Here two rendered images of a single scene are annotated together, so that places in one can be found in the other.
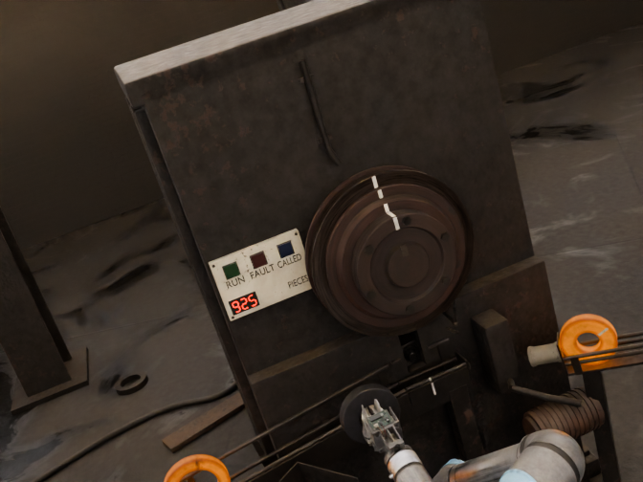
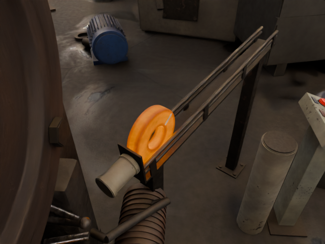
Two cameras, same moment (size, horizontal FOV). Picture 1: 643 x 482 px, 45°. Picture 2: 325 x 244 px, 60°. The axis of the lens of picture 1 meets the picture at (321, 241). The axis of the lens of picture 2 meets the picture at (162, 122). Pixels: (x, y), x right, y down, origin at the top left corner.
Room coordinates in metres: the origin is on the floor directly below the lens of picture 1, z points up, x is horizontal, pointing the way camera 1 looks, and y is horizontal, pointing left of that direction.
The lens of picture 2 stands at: (1.73, -0.14, 1.19)
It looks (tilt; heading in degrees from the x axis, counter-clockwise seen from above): 40 degrees down; 285
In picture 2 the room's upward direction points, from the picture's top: straight up
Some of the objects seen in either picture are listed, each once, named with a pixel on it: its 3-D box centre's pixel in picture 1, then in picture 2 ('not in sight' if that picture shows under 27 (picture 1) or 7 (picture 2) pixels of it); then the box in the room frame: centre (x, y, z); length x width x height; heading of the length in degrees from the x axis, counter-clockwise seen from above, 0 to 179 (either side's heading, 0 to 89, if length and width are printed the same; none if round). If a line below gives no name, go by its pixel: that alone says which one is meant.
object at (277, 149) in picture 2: not in sight; (262, 188); (1.51, -0.91, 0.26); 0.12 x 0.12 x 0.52
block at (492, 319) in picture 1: (496, 351); (59, 209); (2.01, -0.40, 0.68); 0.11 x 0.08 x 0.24; 11
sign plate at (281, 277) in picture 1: (263, 274); not in sight; (1.99, 0.18, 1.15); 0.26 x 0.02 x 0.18; 101
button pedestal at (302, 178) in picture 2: not in sight; (303, 174); (1.36, -0.98, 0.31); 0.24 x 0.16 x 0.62; 101
